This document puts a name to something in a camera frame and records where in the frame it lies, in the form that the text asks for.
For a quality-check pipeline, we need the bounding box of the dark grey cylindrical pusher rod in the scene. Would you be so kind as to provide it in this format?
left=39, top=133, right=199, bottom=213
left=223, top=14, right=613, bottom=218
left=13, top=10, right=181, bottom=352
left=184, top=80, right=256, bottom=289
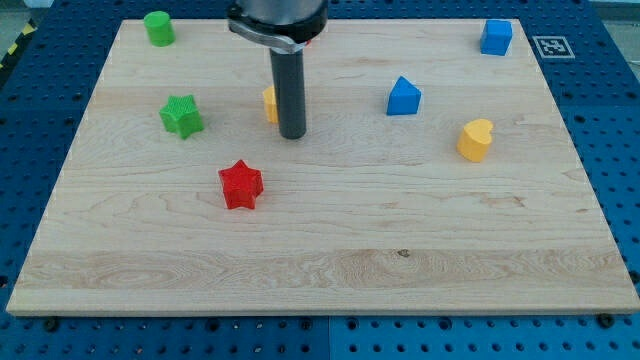
left=270, top=48, right=306, bottom=140

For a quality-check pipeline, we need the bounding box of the yellow hexagon block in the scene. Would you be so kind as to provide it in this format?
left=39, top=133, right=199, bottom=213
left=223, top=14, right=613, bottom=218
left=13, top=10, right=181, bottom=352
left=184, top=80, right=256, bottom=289
left=262, top=85, right=279, bottom=124

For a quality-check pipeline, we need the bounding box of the green star block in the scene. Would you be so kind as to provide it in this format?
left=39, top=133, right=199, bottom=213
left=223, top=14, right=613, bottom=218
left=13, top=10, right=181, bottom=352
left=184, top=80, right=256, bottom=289
left=159, top=95, right=204, bottom=139

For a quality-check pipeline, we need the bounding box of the red star block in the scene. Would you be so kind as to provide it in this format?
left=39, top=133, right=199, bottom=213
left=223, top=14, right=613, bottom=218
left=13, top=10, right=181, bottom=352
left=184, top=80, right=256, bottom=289
left=218, top=160, right=264, bottom=209

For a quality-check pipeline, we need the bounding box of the blue triangle block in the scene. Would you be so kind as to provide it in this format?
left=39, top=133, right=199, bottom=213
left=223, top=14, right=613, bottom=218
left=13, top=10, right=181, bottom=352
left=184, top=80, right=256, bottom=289
left=386, top=76, right=422, bottom=116

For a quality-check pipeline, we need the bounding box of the green cylinder block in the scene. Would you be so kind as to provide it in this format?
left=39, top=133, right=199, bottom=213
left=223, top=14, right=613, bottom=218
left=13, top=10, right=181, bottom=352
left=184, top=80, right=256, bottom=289
left=143, top=11, right=175, bottom=47

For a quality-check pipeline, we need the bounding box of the light wooden board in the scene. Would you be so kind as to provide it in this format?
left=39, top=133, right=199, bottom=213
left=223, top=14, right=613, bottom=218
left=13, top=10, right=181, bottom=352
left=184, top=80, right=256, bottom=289
left=7, top=19, right=639, bottom=317

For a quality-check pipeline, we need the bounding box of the yellow heart block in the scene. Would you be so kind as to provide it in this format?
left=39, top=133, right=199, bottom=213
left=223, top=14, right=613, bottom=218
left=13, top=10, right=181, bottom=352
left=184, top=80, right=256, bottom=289
left=456, top=118, right=494, bottom=162

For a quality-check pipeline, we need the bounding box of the blue cube block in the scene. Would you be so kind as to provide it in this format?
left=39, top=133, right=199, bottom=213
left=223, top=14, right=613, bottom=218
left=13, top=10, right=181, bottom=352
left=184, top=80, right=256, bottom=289
left=480, top=19, right=513, bottom=56

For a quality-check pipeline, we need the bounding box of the white fiducial marker tag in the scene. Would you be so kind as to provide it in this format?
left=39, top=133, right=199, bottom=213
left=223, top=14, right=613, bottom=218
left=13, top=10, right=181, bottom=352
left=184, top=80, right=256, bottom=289
left=532, top=35, right=575, bottom=59

